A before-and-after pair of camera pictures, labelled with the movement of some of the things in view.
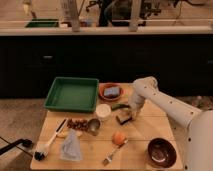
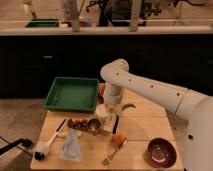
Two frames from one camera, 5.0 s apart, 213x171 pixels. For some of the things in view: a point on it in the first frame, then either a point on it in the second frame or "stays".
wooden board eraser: (123, 116) to (110, 123)
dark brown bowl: (161, 153) stays
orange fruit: (118, 137) stays
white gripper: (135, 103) to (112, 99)
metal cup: (93, 126) stays
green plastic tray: (75, 94) stays
